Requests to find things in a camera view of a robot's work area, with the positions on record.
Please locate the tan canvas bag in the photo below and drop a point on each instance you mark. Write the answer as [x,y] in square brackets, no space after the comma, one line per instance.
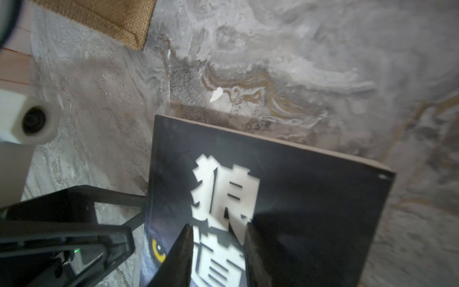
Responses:
[125,21]

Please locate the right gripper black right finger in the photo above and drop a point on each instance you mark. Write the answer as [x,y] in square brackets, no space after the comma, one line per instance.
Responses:
[256,259]

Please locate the black wolf book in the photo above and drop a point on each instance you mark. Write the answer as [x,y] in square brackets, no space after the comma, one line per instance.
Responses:
[316,210]

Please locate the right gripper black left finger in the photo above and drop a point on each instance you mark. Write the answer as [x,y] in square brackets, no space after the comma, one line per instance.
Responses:
[177,268]

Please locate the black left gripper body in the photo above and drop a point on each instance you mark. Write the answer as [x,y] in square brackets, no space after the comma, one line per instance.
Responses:
[48,269]

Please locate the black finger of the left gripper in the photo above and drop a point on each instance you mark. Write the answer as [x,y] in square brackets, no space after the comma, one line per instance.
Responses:
[69,211]
[93,255]

